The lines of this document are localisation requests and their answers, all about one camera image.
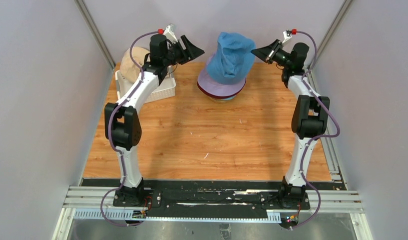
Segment white perforated basket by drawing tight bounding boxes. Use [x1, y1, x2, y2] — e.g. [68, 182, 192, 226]
[114, 70, 176, 104]

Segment turquoise bucket hat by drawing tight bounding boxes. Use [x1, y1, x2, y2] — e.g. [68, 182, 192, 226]
[221, 96, 235, 101]

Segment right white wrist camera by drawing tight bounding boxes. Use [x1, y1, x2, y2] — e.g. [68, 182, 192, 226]
[282, 28, 297, 45]

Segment lavender bucket hat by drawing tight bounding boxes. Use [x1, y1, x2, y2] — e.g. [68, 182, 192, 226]
[197, 53, 246, 100]

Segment aluminium frame rails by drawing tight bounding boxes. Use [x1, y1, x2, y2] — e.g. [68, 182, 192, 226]
[53, 62, 371, 240]

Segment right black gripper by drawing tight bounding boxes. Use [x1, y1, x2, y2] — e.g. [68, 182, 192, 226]
[251, 39, 292, 69]

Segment beige cap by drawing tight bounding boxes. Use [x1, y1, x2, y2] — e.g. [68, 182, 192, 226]
[119, 47, 150, 84]

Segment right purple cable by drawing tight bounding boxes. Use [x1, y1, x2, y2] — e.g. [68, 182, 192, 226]
[295, 30, 341, 230]

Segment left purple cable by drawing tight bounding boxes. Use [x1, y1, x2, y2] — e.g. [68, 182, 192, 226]
[99, 30, 165, 228]

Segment maroon bucket hat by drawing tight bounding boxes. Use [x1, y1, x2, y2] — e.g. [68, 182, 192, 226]
[197, 82, 246, 99]

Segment purple cable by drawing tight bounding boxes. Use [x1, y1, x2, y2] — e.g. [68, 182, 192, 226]
[295, 30, 341, 230]
[99, 30, 165, 228]

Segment wooden hat stand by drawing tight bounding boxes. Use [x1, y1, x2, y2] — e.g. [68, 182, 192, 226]
[208, 96, 233, 104]

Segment blue hat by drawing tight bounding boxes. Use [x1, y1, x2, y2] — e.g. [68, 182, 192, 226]
[206, 32, 256, 85]

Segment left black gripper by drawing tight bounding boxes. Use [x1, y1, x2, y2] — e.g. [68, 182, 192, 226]
[162, 35, 204, 67]

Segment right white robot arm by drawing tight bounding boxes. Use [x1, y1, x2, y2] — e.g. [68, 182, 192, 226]
[251, 39, 330, 209]

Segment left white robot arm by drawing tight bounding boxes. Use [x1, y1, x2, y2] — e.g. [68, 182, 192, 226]
[104, 32, 204, 207]

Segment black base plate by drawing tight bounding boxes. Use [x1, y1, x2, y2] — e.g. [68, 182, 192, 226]
[113, 179, 310, 219]

